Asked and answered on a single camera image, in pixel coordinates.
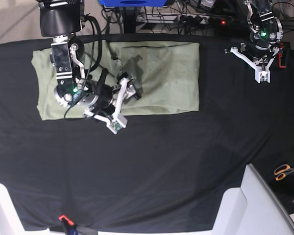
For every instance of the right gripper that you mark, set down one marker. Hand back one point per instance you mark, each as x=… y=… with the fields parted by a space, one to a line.
x=103 y=103

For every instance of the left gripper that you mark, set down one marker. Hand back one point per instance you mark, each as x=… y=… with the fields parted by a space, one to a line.
x=257 y=52

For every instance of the light green T-shirt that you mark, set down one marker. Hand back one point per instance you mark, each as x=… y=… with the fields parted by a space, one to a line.
x=166 y=74

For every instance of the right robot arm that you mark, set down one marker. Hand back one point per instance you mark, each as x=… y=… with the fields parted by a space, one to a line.
x=61 y=20

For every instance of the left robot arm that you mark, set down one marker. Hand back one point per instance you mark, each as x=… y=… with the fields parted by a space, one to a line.
x=266 y=34

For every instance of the red black clamp right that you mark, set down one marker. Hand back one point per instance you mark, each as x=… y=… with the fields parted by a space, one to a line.
x=283 y=56

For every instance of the red black clamp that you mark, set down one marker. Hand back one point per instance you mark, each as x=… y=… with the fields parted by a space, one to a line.
x=68 y=226
x=283 y=56

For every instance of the black power strip red light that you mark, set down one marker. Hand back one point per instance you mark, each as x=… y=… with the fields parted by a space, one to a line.
x=220 y=21

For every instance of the blue plastic box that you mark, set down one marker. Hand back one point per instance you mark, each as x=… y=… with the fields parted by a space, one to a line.
x=132 y=3

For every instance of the black table cloth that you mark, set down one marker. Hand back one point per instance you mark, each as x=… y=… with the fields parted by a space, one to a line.
x=162 y=174

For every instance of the red black clamp bottom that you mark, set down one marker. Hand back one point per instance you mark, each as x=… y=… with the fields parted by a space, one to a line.
x=68 y=226

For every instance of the white bin right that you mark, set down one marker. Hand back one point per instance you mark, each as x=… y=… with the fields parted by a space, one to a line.
x=252 y=209

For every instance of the white bin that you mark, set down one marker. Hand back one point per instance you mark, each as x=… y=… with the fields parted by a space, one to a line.
x=10 y=223
x=252 y=209

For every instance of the white bin left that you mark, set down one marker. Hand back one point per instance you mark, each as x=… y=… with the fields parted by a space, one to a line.
x=10 y=223

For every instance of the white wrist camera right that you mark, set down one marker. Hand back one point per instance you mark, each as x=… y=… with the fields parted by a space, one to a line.
x=116 y=121

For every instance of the orange handled scissors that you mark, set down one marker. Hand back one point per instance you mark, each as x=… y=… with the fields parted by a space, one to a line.
x=283 y=171

